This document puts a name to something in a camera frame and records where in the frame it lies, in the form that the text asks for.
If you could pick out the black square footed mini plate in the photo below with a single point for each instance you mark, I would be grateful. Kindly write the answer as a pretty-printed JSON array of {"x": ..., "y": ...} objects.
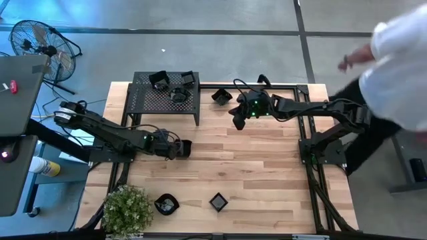
[{"x": 218, "y": 202}]

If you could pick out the white yellow spray can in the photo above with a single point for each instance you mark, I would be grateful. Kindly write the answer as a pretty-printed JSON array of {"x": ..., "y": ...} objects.
[{"x": 43, "y": 166}]

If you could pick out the black flared square mini plate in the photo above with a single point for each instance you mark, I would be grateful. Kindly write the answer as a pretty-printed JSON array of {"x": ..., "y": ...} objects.
[{"x": 221, "y": 97}]

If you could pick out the black device pink light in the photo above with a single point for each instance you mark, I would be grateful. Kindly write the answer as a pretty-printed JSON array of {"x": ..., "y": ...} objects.
[{"x": 8, "y": 151}]

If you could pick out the grey rolling cart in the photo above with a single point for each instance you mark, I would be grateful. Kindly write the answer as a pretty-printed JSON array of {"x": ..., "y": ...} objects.
[{"x": 66, "y": 170}]

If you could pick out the black leaf-shaped mini plate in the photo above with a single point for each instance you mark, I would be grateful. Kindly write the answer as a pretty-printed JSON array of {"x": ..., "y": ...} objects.
[{"x": 166, "y": 204}]

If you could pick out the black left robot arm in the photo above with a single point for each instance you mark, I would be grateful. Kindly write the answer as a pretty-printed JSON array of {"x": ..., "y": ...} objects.
[{"x": 110, "y": 133}]

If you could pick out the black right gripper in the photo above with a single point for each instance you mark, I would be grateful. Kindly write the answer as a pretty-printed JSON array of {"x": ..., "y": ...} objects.
[{"x": 255, "y": 105}]

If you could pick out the black round flower mini plate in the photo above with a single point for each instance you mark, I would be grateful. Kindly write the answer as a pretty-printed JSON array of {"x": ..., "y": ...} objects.
[{"x": 180, "y": 95}]

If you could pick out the person's hand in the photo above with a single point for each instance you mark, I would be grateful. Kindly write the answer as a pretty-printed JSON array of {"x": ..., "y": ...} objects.
[{"x": 343, "y": 65}]

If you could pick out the grey side table frame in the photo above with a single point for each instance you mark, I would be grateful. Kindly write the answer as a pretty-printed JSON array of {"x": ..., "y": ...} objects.
[{"x": 402, "y": 160}]

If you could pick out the black deep square mini plate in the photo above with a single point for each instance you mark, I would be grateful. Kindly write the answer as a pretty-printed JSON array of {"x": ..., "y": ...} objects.
[{"x": 188, "y": 148}]

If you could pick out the black floor fan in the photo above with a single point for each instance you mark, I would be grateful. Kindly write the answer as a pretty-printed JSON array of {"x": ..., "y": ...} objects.
[{"x": 48, "y": 50}]

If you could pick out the black box device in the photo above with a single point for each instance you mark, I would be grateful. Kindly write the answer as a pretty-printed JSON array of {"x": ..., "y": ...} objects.
[{"x": 418, "y": 170}]

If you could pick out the small red object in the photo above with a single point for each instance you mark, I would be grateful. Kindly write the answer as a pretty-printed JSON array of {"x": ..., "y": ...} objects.
[{"x": 13, "y": 86}]

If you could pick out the black perforated metal rack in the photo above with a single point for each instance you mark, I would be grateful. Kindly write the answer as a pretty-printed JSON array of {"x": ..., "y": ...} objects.
[{"x": 150, "y": 103}]

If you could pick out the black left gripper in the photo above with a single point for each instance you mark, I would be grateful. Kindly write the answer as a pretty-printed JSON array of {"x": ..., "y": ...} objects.
[{"x": 166, "y": 146}]

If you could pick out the person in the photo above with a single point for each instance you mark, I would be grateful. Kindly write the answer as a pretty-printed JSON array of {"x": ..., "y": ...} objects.
[{"x": 397, "y": 73}]

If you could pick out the potted green artificial plant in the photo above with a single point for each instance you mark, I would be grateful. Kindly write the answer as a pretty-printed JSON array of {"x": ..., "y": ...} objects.
[{"x": 126, "y": 210}]

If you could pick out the person's forearm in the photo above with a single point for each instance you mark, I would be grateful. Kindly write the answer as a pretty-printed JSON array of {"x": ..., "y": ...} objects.
[{"x": 360, "y": 55}]

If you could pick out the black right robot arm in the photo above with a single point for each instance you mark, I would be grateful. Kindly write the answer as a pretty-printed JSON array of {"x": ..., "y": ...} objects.
[{"x": 317, "y": 108}]

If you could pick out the grey desk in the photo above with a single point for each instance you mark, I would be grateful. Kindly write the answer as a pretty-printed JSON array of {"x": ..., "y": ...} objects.
[{"x": 20, "y": 110}]

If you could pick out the small black square mini plate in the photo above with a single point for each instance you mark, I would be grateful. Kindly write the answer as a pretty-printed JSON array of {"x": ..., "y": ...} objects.
[{"x": 188, "y": 78}]

